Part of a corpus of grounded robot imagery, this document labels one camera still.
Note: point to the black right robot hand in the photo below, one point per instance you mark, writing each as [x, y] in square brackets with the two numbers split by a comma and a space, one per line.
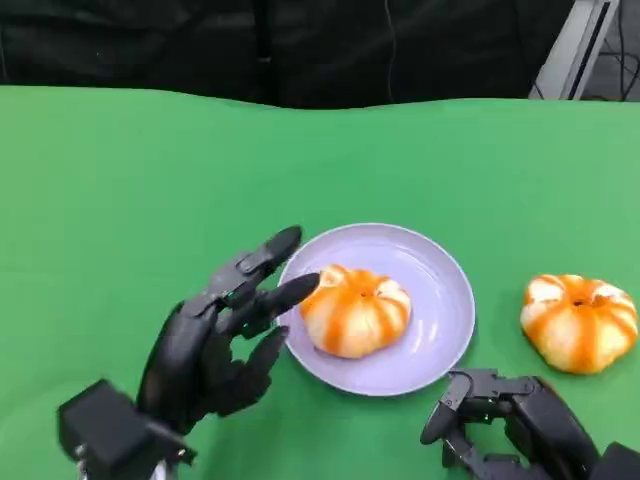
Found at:
[540, 425]

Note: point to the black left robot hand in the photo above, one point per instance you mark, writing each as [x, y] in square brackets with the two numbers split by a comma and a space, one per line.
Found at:
[200, 350]

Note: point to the orange white toy bread roll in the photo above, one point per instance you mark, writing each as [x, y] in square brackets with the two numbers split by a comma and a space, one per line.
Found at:
[357, 317]
[577, 325]

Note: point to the lilac plate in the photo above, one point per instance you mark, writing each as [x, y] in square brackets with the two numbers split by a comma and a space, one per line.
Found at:
[430, 300]

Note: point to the green table cloth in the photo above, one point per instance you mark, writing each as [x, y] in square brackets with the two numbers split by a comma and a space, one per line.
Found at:
[150, 175]

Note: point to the black backdrop curtain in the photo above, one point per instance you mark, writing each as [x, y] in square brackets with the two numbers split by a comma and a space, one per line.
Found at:
[175, 40]

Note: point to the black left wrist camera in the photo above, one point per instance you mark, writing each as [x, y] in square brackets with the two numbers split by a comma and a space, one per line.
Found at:
[110, 430]

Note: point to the aluminium frame profile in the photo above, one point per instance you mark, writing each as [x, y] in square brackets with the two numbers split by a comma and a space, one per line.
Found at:
[575, 50]

